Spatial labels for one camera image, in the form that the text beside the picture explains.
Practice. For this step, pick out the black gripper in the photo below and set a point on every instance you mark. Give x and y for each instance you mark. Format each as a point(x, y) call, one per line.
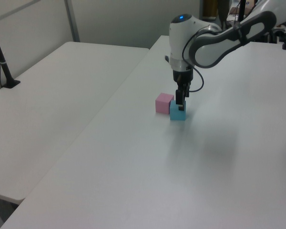
point(182, 76)

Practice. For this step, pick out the blue cube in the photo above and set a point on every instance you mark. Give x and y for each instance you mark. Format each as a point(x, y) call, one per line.
point(177, 114)

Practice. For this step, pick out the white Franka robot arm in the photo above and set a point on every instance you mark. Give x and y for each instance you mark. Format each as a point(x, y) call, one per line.
point(206, 33)

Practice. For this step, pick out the pink cube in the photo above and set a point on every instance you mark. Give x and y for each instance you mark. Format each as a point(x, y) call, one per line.
point(163, 103)

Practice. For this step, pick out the cardboard box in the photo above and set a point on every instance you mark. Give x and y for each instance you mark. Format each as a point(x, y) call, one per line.
point(243, 8)

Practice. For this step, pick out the black camera stand pole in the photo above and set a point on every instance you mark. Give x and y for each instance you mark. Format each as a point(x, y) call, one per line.
point(2, 58)

